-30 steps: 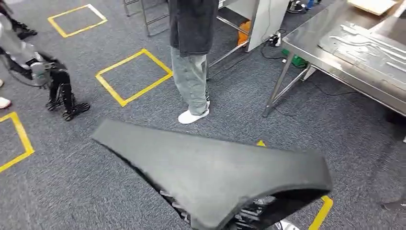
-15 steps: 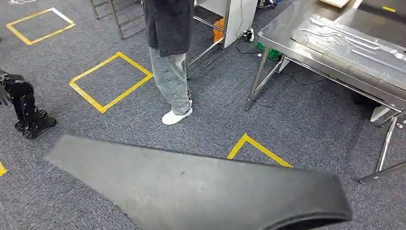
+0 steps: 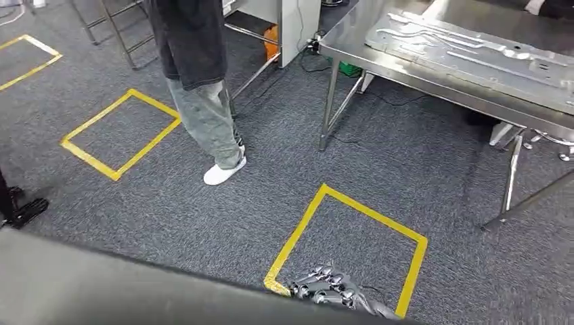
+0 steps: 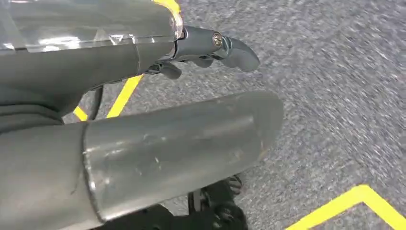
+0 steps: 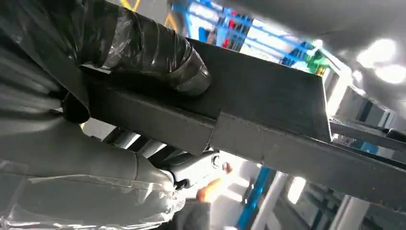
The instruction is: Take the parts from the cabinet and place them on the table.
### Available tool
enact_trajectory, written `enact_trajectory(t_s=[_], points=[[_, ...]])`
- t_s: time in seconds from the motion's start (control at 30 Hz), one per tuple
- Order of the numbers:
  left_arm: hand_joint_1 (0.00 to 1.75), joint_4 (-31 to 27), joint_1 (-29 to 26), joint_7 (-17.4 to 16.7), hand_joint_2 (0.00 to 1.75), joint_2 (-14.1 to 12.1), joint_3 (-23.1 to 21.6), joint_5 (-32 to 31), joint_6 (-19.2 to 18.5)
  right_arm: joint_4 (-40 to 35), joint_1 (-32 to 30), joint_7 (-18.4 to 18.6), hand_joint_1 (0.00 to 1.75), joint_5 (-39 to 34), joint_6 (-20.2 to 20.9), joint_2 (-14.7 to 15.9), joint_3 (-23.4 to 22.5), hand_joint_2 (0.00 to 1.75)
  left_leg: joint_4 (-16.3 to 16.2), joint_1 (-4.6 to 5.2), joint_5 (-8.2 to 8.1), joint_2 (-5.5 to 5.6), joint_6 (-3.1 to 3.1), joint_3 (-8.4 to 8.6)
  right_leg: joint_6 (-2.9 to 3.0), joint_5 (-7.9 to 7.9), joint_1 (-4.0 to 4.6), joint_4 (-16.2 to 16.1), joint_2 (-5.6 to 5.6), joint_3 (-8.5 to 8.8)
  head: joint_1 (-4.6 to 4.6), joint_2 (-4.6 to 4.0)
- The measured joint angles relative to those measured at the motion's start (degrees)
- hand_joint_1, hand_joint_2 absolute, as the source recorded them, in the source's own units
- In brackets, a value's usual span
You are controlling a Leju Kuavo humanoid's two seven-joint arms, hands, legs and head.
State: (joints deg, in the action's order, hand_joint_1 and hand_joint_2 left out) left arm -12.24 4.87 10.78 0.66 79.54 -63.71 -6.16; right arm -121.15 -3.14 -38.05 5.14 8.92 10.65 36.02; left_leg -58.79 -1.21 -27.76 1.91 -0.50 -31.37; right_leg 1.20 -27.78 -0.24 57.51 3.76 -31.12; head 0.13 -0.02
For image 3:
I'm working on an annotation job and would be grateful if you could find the metal step frame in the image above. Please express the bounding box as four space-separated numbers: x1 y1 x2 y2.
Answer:
69 0 158 71

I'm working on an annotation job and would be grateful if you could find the black power strip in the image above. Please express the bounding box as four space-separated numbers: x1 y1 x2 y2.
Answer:
307 31 326 53

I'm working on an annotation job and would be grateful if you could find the black robot foot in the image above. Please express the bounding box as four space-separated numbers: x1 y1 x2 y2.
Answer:
0 169 50 230

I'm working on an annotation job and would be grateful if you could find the black floor cable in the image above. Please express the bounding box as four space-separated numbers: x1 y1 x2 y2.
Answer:
299 43 431 108

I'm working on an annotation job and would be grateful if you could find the stamped sheet metal panel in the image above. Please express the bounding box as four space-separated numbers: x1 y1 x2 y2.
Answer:
365 9 574 116

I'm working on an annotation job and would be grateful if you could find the green box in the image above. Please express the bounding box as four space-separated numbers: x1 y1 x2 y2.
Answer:
326 57 363 79

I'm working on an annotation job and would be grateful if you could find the chrome chair base with casters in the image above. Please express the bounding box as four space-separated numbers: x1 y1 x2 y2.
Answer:
522 128 574 163

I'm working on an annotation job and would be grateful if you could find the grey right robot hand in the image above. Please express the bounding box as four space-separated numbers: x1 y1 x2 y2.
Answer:
286 263 401 322

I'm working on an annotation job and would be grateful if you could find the white cabinet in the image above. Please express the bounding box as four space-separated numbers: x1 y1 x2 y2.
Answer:
221 0 322 69

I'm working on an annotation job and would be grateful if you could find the orange bag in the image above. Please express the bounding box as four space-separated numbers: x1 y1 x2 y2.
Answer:
263 24 280 62

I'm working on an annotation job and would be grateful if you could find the stainless steel table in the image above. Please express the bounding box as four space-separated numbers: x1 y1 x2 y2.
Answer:
318 0 574 232

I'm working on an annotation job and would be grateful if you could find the person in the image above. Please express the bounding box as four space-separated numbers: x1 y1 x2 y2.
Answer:
142 0 248 187

